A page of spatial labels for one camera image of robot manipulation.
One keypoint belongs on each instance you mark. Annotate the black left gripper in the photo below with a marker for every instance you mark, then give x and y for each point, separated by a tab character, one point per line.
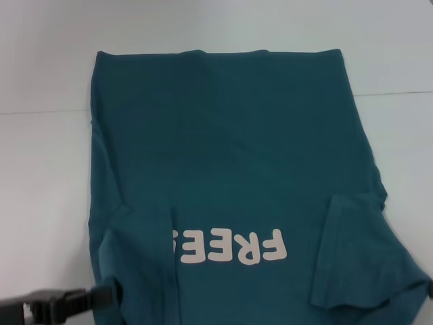
34	306

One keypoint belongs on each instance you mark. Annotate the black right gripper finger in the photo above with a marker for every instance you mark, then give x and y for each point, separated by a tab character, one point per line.
430	288

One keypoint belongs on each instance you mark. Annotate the teal t-shirt with FREE print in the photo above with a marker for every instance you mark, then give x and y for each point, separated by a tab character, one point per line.
220	152

